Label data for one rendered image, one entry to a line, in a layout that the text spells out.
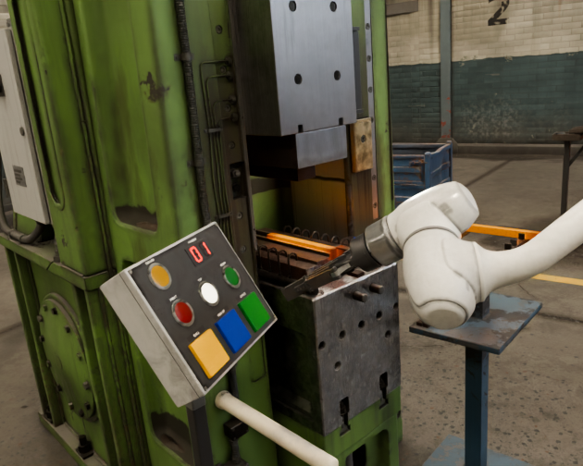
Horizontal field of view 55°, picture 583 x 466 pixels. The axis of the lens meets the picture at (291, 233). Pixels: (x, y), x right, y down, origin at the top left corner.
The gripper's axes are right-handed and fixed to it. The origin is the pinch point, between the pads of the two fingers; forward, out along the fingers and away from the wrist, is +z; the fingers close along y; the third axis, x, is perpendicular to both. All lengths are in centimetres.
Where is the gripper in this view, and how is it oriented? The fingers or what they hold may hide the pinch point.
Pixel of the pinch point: (297, 288)
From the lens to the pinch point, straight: 122.9
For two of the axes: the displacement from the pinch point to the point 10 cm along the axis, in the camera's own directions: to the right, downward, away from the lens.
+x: -5.3, -8.5, -0.5
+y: 3.8, -2.9, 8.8
